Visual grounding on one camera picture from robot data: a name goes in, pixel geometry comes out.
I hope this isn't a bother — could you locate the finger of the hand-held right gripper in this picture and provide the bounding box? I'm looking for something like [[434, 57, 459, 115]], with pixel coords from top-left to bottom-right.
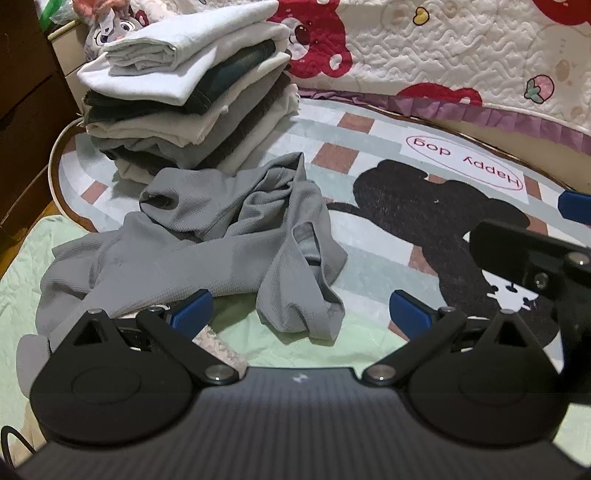
[[468, 220, 591, 296], [558, 191, 591, 232]]

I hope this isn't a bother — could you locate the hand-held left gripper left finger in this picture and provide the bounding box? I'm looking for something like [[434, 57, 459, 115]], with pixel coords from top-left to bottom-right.
[[48, 290, 241, 386]]

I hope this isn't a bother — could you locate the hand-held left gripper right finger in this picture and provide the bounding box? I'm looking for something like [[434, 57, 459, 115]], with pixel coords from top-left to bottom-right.
[[362, 290, 559, 386]]

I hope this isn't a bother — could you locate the grey shirt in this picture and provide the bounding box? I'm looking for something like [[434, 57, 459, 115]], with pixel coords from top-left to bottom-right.
[[16, 152, 349, 370]]

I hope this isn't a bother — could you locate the stack of folded clothes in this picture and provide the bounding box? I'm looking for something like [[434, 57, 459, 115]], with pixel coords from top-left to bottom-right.
[[76, 0, 301, 185]]

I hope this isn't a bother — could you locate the beige fluffy cloth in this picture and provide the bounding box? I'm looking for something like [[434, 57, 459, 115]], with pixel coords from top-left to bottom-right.
[[191, 325, 247, 374]]

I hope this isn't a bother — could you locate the beige bed base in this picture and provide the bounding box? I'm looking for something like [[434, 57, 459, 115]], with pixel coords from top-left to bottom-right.
[[416, 111, 591, 190]]

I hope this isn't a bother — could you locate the checked rug with dog print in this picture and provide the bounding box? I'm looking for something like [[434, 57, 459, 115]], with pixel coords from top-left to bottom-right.
[[48, 95, 591, 352]]

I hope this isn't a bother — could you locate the light green blanket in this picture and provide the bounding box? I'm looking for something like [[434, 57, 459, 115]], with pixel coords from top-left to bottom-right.
[[0, 215, 407, 444]]

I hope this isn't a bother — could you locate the white quilt with red bears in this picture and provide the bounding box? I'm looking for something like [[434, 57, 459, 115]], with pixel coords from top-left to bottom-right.
[[265, 0, 591, 155]]

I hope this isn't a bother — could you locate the dark wooden cabinet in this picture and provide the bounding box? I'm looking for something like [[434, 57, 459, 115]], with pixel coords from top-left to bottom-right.
[[0, 0, 88, 250]]

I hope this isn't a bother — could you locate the beige drawer unit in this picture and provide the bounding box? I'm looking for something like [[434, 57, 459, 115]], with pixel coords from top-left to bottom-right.
[[48, 21, 95, 112]]

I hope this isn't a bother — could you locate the grey plush toy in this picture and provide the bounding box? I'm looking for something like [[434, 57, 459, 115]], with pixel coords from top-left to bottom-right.
[[71, 0, 151, 61]]

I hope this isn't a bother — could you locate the green plastic bag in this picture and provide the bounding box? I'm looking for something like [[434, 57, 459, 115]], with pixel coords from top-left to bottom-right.
[[39, 0, 77, 31]]

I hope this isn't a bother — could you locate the black cable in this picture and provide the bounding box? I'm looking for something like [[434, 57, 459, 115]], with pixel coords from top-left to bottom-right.
[[0, 424, 38, 467]]

